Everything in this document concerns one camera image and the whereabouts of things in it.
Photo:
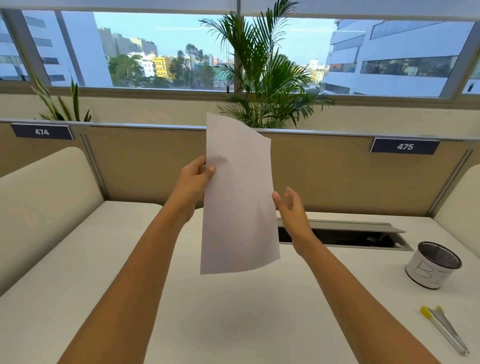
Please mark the person's left hand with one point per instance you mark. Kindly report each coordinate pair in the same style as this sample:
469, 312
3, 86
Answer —
185, 191

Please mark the person's right forearm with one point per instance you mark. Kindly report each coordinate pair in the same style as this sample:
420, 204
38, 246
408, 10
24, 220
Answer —
360, 307

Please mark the beige desk partition panel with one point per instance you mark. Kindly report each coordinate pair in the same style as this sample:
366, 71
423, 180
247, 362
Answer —
150, 168

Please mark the green palm plant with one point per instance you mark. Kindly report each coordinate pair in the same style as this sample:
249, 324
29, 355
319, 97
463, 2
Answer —
262, 75

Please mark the white paper sheet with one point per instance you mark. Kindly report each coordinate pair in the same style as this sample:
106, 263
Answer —
240, 202

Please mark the white window frame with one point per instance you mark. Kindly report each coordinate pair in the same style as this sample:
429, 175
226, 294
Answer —
33, 48

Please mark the person's right hand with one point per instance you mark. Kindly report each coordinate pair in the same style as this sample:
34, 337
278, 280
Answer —
296, 225

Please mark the dark blue number label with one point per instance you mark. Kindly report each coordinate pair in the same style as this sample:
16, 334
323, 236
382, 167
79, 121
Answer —
42, 132
405, 146

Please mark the person's left forearm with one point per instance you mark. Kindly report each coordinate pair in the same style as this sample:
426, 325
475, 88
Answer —
131, 288

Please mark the white rounded side divider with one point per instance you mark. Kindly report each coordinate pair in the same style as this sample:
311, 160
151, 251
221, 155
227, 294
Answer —
41, 210

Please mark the black mesh cup white label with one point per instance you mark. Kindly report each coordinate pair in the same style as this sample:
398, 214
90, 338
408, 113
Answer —
431, 268

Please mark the person's left thumb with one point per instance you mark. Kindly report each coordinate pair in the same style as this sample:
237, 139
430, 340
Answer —
210, 173

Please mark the person's right thumb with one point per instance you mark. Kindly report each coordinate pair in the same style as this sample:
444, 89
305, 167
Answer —
278, 202

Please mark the green snake plant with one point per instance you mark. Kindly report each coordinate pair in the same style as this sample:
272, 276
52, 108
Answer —
63, 108

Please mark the white office building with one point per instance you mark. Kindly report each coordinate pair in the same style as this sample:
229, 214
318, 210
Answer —
397, 41
84, 48

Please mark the silver pen yellow cap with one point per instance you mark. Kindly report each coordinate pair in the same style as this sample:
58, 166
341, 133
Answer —
446, 330
444, 318

